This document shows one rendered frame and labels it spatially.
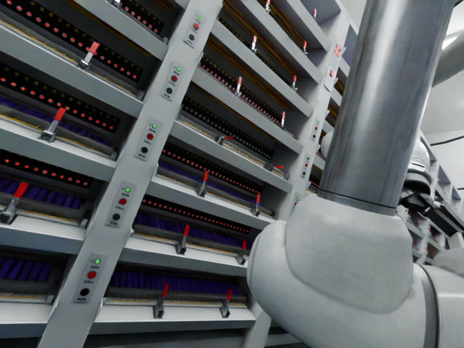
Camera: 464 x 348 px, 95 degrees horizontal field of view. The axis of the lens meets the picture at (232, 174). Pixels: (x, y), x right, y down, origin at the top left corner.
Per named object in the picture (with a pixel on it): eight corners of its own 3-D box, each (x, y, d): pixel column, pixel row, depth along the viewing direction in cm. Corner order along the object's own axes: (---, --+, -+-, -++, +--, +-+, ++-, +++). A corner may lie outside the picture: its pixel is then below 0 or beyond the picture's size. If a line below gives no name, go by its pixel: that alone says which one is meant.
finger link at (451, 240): (447, 239, 46) (451, 240, 46) (454, 267, 41) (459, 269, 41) (457, 231, 44) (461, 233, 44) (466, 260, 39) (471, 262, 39)
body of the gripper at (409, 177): (399, 167, 56) (402, 189, 49) (438, 178, 53) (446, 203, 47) (384, 187, 61) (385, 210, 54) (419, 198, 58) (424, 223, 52)
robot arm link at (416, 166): (437, 163, 56) (442, 177, 52) (416, 187, 62) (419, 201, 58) (398, 153, 59) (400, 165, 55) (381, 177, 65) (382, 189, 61)
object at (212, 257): (264, 279, 92) (281, 254, 90) (116, 259, 60) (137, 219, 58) (243, 248, 109) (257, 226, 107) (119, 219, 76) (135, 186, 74)
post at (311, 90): (262, 354, 90) (351, 18, 122) (246, 356, 85) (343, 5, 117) (235, 324, 107) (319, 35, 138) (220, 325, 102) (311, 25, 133)
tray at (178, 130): (288, 192, 99) (299, 175, 98) (167, 133, 67) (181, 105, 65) (265, 176, 116) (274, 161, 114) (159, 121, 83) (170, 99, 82)
